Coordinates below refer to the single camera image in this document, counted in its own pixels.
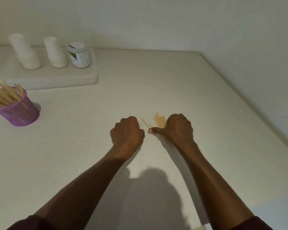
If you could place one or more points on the person's right hand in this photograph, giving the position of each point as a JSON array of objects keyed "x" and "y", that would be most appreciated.
[{"x": 177, "y": 131}]

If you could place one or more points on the person's left hand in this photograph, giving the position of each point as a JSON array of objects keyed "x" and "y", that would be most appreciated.
[{"x": 127, "y": 136}]

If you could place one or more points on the pile of wooden stir sticks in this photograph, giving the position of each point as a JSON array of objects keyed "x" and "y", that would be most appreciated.
[
  {"x": 4, "y": 95},
  {"x": 145, "y": 122},
  {"x": 159, "y": 120}
]

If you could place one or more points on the purple mesh cup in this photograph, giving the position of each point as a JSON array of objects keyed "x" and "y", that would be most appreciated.
[{"x": 21, "y": 114}]

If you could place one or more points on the person's right forearm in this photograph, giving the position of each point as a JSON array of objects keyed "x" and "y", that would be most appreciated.
[{"x": 216, "y": 189}]

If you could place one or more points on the person's left forearm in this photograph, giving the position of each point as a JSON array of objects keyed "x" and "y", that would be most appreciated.
[{"x": 86, "y": 189}]

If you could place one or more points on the white jar with green label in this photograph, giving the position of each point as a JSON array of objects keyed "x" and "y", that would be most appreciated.
[{"x": 79, "y": 57}]

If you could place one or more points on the white plastic tray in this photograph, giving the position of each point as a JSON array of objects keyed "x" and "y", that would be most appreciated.
[{"x": 52, "y": 77}]

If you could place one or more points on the stack of white paper cups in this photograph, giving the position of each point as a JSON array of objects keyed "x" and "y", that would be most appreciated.
[
  {"x": 55, "y": 53},
  {"x": 25, "y": 53}
]

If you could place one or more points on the maroon right sleeve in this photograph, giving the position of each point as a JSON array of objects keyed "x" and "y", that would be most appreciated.
[{"x": 252, "y": 225}]

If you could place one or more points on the maroon sleeve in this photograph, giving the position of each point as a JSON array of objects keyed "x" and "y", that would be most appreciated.
[
  {"x": 31, "y": 223},
  {"x": 252, "y": 225}
]

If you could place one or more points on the maroon left sleeve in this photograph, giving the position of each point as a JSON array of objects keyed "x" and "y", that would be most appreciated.
[{"x": 31, "y": 223}]

